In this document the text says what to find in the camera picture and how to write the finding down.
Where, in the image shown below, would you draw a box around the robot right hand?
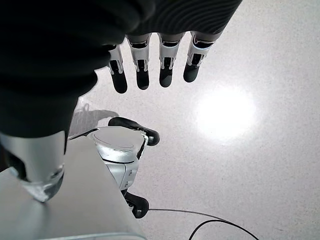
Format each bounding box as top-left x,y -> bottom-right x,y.
0,0 -> 245,203

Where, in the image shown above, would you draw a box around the robot right leg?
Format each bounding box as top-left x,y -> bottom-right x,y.
0,116 -> 161,240

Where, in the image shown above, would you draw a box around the black floor cable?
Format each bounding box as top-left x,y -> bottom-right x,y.
148,208 -> 261,240

